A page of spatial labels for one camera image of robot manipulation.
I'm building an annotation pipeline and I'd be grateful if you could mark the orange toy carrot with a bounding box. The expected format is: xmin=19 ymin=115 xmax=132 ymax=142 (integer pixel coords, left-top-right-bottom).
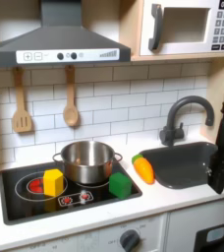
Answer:
xmin=131 ymin=154 xmax=155 ymax=185

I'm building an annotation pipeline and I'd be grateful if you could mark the steel pot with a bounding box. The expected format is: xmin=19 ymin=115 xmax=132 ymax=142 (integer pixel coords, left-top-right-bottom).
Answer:
xmin=52 ymin=140 xmax=124 ymax=185

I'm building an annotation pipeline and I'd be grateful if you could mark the black toy stove top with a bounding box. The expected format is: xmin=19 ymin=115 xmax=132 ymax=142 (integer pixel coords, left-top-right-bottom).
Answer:
xmin=0 ymin=159 xmax=143 ymax=226

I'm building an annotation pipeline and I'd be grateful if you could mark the grey oven knob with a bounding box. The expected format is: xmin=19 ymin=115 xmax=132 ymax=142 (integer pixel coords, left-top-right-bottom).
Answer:
xmin=119 ymin=228 xmax=141 ymax=252

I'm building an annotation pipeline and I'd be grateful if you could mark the wooden spoon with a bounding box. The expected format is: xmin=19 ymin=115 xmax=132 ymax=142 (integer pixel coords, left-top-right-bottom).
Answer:
xmin=62 ymin=64 xmax=81 ymax=128

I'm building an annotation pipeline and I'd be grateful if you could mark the white toy microwave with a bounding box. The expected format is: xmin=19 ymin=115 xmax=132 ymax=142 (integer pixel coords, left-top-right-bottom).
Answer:
xmin=139 ymin=0 xmax=224 ymax=57

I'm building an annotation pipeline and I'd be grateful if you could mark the green block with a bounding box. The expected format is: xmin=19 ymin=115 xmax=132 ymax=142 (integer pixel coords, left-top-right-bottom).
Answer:
xmin=108 ymin=172 xmax=133 ymax=200

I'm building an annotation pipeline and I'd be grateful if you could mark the grey range hood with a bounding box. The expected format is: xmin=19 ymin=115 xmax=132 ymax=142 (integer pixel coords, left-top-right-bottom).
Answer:
xmin=0 ymin=0 xmax=132 ymax=68

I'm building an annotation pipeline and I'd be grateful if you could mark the yellow block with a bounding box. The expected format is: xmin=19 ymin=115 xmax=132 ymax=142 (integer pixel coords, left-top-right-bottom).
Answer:
xmin=42 ymin=168 xmax=65 ymax=198

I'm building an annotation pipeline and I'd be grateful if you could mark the dark grey sink basin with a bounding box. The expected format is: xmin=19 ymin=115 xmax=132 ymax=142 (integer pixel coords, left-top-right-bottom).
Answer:
xmin=139 ymin=141 xmax=224 ymax=190

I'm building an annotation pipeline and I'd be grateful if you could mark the wooden slotted spatula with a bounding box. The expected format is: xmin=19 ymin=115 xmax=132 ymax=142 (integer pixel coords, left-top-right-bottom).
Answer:
xmin=11 ymin=67 xmax=33 ymax=134

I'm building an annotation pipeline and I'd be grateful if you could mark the dark grey tap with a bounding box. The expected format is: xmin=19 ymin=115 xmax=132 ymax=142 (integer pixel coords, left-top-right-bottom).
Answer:
xmin=159 ymin=94 xmax=215 ymax=148

